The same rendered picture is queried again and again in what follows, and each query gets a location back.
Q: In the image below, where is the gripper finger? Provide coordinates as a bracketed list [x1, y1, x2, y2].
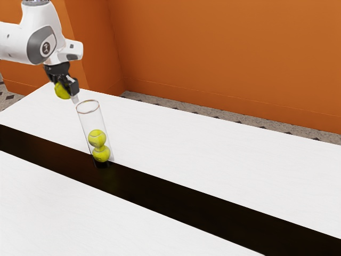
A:
[62, 75, 80, 105]

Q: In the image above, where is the yellow tennis ball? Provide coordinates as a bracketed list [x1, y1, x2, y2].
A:
[88, 129, 107, 148]
[54, 82, 71, 100]
[92, 145, 111, 163]

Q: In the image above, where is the clear plastic tube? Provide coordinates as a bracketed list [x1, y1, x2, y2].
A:
[75, 99, 115, 170]

